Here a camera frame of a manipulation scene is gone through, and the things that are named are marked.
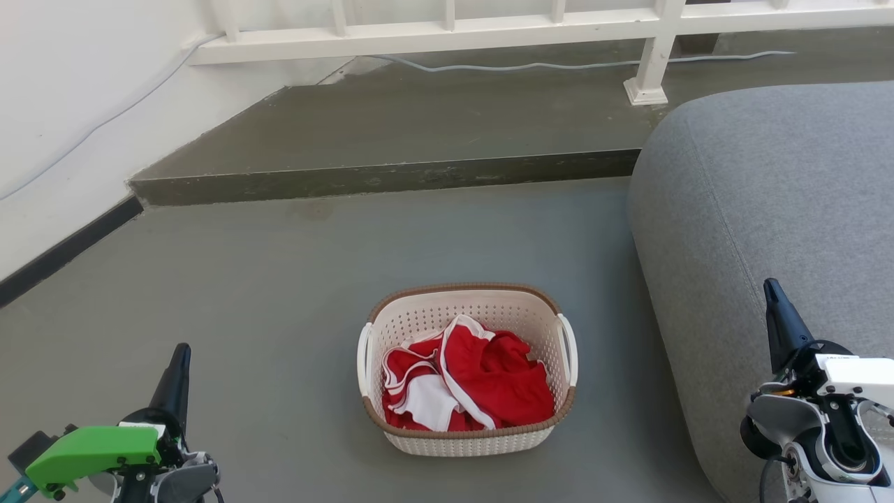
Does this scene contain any grey fabric sofa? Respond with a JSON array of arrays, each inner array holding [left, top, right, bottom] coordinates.
[[627, 80, 894, 503]]

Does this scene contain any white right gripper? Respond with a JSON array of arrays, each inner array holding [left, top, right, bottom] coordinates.
[[763, 277, 894, 410]]

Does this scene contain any red and white garment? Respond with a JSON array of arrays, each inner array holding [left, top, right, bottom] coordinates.
[[381, 314, 556, 432]]

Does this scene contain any grey floor cable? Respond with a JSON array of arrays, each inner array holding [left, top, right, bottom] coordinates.
[[369, 50, 798, 73]]

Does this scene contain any black baseboard strip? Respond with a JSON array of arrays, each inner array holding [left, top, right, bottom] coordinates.
[[0, 195, 145, 309]]

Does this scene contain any white wooden railing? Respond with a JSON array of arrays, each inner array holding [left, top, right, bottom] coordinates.
[[185, 0, 894, 106]]

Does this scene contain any thin grey wall cable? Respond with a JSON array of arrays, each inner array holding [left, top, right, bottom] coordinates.
[[0, 34, 226, 202]]

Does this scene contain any cream plastic laundry basket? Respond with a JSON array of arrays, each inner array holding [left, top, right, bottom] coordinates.
[[357, 282, 579, 457]]

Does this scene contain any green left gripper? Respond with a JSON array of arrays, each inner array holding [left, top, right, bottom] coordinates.
[[24, 342, 202, 503]]

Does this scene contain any raised concrete step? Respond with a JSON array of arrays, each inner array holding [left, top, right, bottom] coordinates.
[[128, 28, 894, 207]]

